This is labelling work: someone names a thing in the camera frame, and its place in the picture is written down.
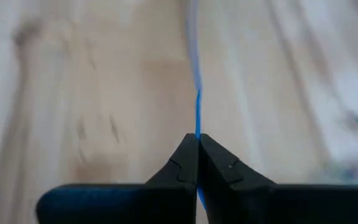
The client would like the long thin blue cord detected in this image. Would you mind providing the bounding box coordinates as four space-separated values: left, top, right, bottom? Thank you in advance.
184 0 206 210

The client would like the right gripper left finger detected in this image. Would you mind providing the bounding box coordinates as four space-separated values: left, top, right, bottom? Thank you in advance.
35 133 200 224

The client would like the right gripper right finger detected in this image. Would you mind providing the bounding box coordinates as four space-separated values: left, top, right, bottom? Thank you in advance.
198 133 358 224

